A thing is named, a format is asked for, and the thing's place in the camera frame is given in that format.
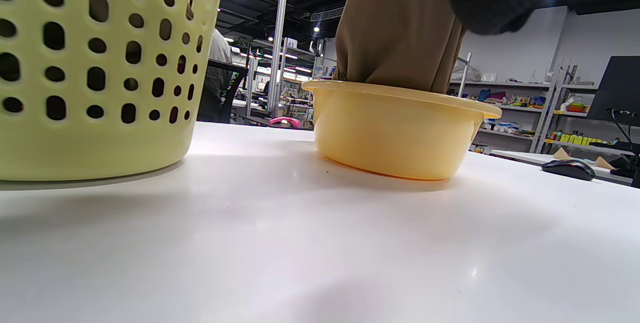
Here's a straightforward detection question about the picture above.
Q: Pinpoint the pink plastic object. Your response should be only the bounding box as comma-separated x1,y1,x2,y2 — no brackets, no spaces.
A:
269,116,303,129

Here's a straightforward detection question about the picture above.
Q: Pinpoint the black computer mouse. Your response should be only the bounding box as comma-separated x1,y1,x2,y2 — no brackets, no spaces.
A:
541,159,597,182

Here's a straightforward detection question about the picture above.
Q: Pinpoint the grey metal shelving rack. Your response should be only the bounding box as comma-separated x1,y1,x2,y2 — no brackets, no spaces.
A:
448,52,557,155

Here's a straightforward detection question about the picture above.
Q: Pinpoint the colourful toy set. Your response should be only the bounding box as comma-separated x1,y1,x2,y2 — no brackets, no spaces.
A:
509,94,549,110

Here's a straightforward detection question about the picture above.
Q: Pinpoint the black cable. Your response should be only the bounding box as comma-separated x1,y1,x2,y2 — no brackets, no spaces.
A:
606,108,640,174

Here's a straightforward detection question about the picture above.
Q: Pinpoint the black computer monitor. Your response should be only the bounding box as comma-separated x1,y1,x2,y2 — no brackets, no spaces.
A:
586,55,640,127

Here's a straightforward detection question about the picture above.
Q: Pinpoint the row of yellow boxes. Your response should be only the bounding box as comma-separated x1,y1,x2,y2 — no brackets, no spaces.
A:
559,133,605,147

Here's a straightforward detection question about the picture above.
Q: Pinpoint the silver metal pole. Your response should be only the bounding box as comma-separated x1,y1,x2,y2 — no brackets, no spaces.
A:
268,0,292,113

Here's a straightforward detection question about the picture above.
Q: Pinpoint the pale green perforated laundry basket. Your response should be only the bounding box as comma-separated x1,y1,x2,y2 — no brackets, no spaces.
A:
0,0,229,182

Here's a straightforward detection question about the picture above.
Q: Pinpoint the white metal shelving rack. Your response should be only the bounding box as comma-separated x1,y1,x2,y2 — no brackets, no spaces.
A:
537,65,640,160

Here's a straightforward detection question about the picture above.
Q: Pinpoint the brown cloth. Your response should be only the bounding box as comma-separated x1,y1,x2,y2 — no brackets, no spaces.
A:
333,0,468,95

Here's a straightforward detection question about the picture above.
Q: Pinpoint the yellow plastic basin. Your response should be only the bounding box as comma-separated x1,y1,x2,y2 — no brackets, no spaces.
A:
301,80,503,182

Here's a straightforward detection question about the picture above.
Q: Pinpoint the black office chair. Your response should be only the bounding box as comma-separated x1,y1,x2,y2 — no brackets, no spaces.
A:
206,59,250,125

